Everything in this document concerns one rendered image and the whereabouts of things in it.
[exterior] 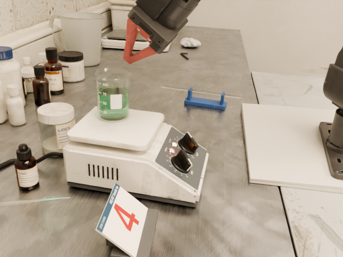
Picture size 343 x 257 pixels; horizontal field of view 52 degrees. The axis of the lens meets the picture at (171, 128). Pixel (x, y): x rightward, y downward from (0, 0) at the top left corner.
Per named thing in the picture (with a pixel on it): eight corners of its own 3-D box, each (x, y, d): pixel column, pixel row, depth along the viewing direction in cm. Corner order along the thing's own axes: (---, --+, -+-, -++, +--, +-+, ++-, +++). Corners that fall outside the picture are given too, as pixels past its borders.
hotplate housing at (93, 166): (207, 163, 61) (212, 122, 57) (197, 211, 49) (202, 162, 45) (87, 146, 64) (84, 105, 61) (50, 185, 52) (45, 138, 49)
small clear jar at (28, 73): (18, 93, 86) (15, 72, 84) (24, 86, 90) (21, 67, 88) (37, 94, 86) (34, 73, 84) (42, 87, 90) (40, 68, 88)
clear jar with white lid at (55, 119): (34, 152, 61) (28, 110, 57) (58, 139, 66) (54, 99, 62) (60, 162, 59) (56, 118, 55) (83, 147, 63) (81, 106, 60)
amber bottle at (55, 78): (48, 88, 90) (43, 46, 85) (65, 88, 91) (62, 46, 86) (44, 94, 86) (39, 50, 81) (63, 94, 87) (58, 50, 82)
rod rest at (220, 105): (226, 105, 86) (228, 91, 84) (224, 110, 83) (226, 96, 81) (187, 99, 88) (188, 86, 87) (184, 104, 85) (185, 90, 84)
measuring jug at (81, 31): (43, 65, 109) (37, 15, 102) (60, 55, 120) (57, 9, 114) (100, 70, 107) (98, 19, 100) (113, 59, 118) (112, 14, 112)
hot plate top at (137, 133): (165, 118, 58) (166, 112, 57) (146, 152, 47) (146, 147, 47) (97, 108, 60) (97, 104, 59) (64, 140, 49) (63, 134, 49)
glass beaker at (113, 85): (138, 120, 55) (138, 70, 52) (111, 129, 52) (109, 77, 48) (114, 108, 59) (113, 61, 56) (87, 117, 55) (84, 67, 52)
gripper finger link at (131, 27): (103, 51, 53) (136, 5, 48) (123, 36, 59) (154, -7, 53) (137, 81, 54) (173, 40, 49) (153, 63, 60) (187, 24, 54)
